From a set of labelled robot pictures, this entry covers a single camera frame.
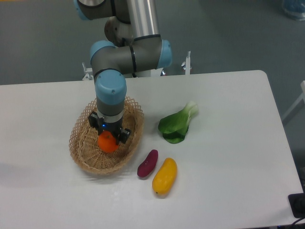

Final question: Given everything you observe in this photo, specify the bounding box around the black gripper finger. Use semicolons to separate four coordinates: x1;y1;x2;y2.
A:
88;112;102;135
115;128;131;145

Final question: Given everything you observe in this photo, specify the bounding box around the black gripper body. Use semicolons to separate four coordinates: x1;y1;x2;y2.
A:
97;115;123;138

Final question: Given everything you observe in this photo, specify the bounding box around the orange fruit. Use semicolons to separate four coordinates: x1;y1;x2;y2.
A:
97;131;119;153

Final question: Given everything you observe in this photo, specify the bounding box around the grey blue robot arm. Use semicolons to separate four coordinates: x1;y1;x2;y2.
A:
73;0;172;144

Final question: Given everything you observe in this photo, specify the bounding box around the woven wicker basket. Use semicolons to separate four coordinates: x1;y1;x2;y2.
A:
69;96;144;175

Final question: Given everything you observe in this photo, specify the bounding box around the purple sweet potato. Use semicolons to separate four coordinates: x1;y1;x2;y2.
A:
137;149;159;178

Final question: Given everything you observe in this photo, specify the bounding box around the green bok choy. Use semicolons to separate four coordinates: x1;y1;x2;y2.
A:
158;101;199;144

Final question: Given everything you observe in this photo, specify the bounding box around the yellow mango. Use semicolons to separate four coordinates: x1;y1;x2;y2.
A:
152;157;178;196

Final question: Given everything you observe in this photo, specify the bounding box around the white furniture at right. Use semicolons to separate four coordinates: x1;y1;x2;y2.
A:
281;81;305;126

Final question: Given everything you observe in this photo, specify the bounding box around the black device at edge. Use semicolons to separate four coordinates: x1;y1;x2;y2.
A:
288;193;305;218

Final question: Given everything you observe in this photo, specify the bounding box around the blue object top right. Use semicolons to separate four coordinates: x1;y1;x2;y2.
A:
282;0;305;21

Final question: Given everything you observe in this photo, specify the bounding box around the white metal base frame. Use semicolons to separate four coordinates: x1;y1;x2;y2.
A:
82;51;192;81

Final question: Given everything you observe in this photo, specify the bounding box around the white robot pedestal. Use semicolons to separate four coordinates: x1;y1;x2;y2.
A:
132;70;152;78

